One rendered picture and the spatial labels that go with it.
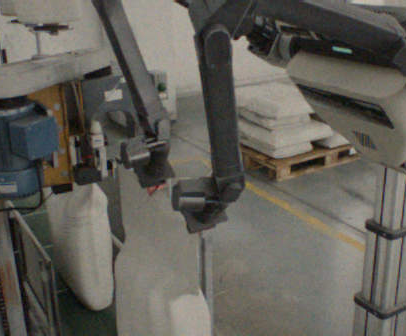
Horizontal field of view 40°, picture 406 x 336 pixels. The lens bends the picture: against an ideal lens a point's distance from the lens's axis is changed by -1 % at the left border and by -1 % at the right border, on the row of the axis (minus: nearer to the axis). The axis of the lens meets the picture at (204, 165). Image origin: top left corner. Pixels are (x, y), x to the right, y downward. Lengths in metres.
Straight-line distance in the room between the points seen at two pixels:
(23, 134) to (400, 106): 0.88
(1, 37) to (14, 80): 3.00
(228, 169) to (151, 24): 4.54
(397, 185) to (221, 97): 0.75
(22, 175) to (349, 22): 0.92
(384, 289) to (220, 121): 0.89
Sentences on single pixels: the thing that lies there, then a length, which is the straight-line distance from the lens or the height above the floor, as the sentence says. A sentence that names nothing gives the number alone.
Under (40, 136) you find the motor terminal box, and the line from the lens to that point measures 1.44.
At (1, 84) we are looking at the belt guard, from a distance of 1.43.
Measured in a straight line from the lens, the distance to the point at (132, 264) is 1.69.
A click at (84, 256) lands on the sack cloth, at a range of 2.21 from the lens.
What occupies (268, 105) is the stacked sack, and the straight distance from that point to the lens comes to 4.39.
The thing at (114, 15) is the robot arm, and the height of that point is 1.55.
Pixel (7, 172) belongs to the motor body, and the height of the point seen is 1.17.
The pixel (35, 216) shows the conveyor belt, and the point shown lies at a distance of 3.18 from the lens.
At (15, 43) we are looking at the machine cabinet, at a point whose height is 1.12.
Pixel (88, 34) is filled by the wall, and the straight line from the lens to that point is 5.99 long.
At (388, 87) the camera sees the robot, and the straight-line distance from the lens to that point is 1.28.
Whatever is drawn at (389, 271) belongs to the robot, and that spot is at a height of 0.82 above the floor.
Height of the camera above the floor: 1.67
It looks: 20 degrees down
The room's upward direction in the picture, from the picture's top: 1 degrees counter-clockwise
